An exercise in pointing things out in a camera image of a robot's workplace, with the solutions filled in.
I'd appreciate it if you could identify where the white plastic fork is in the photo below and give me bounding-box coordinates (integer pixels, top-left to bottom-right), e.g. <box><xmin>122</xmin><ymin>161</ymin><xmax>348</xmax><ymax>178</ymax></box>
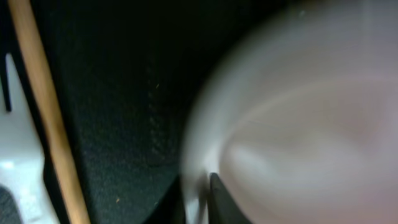
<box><xmin>1</xmin><ymin>53</ymin><xmax>59</xmax><ymax>224</ymax></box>

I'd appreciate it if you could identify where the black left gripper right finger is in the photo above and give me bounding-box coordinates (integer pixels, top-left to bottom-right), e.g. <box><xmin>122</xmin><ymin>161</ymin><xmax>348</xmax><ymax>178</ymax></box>
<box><xmin>207</xmin><ymin>173</ymin><xmax>251</xmax><ymax>224</ymax></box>

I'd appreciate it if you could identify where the wooden chopstick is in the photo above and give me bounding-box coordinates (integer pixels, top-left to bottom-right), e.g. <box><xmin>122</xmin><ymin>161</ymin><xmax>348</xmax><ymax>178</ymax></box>
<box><xmin>7</xmin><ymin>0</ymin><xmax>90</xmax><ymax>224</ymax></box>

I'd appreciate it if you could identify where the round black tray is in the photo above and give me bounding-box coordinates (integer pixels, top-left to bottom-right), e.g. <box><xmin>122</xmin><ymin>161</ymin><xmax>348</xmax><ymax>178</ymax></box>
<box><xmin>0</xmin><ymin>0</ymin><xmax>293</xmax><ymax>224</ymax></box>

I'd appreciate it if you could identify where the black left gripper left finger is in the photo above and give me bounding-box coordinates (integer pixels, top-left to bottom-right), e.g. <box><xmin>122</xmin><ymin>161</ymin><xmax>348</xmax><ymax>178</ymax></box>
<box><xmin>146</xmin><ymin>176</ymin><xmax>186</xmax><ymax>224</ymax></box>

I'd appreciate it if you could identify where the pink bowl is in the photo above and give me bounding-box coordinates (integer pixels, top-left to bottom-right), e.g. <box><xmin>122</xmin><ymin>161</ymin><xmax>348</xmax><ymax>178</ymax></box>
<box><xmin>181</xmin><ymin>1</ymin><xmax>397</xmax><ymax>223</ymax></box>

